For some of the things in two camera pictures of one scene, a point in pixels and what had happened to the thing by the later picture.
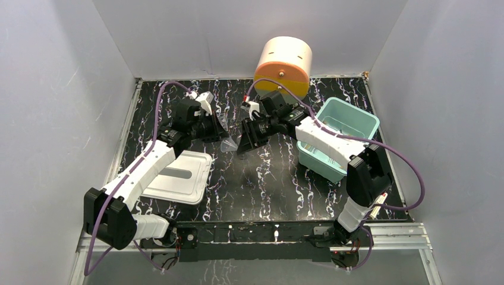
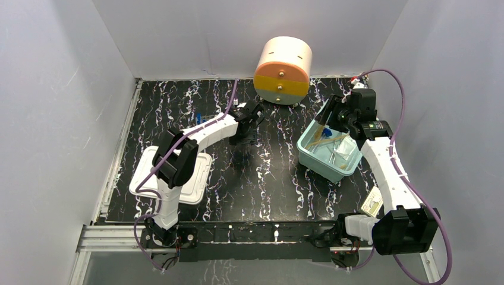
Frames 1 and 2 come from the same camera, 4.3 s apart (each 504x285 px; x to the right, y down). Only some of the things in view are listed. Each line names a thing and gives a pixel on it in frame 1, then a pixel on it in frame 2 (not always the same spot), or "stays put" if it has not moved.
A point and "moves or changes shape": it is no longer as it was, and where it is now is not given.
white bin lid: [185, 179] stays put
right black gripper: [252, 133] -> [334, 108]
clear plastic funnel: [227, 144] moves or changes shape
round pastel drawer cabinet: [287, 60] stays put
